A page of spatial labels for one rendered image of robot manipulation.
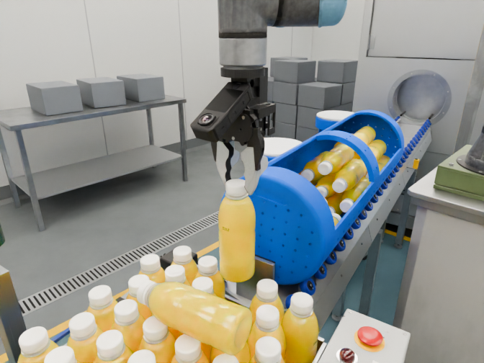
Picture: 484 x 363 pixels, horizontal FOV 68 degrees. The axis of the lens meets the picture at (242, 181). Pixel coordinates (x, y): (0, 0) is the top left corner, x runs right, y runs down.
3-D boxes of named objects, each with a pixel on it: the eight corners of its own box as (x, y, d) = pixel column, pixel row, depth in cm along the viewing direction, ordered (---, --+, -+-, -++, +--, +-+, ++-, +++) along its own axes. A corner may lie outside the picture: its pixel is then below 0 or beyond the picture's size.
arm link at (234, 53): (251, 39, 51) (205, 38, 55) (250, 72, 53) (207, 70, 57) (276, 37, 57) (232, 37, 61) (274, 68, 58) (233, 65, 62)
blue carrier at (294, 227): (395, 183, 151) (413, 117, 139) (312, 305, 84) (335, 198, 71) (330, 165, 165) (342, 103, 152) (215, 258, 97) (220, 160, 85)
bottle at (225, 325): (238, 310, 49) (143, 274, 58) (225, 361, 49) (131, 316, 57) (257, 306, 55) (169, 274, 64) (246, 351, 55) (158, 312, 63)
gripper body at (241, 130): (276, 137, 64) (279, 65, 59) (251, 149, 57) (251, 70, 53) (240, 131, 68) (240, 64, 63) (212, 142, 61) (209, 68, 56)
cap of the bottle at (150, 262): (163, 262, 76) (162, 255, 76) (153, 273, 73) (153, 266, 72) (147, 258, 77) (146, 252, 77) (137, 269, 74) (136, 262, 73)
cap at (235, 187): (234, 186, 66) (234, 176, 65) (251, 190, 64) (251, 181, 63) (221, 193, 63) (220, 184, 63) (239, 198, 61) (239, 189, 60)
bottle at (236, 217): (233, 258, 75) (232, 180, 68) (261, 269, 71) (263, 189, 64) (212, 275, 70) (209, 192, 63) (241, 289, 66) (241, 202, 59)
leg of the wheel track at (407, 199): (402, 245, 277) (418, 170, 253) (401, 249, 273) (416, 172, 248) (395, 243, 280) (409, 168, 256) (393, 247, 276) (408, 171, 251)
